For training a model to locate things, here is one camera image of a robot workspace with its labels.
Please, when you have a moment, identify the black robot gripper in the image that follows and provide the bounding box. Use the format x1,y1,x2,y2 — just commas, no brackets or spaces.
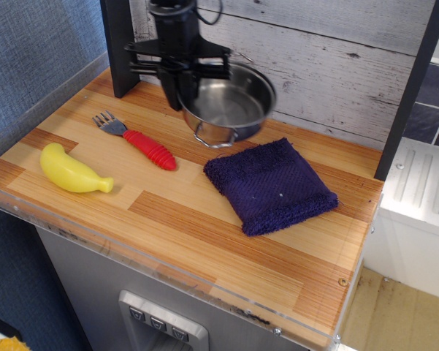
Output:
124,9,231,111

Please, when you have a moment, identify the small stainless steel pot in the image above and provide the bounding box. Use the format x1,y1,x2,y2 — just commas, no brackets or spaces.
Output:
179,59,276,148

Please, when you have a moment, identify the red handled toy fork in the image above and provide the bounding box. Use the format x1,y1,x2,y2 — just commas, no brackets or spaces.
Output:
92,110,177,171

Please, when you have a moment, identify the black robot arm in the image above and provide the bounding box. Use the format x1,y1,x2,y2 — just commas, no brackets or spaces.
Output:
125,1,231,111

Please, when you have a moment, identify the dark blue folded napkin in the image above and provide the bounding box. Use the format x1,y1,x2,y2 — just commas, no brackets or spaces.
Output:
204,138,339,237

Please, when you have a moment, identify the yellow plastic toy banana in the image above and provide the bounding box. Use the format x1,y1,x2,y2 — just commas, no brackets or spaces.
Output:
39,143,114,193

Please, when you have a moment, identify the silver toy dispenser panel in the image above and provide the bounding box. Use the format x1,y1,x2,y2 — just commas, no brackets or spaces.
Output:
118,290,210,350

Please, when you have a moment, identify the white ribbed drainboard counter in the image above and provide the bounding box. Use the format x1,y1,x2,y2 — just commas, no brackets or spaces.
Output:
381,137,439,227

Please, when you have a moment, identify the yellow object bottom left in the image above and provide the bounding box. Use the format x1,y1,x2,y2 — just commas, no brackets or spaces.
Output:
0,338,31,351

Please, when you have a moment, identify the dark left vertical post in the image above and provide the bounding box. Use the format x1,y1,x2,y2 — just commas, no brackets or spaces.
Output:
99,0,140,98

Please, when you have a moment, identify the dark vertical post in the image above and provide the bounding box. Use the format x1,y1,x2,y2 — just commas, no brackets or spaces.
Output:
99,0,140,98
374,0,439,181

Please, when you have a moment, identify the dark right vertical post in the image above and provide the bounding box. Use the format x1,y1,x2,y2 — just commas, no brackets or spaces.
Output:
374,0,439,181

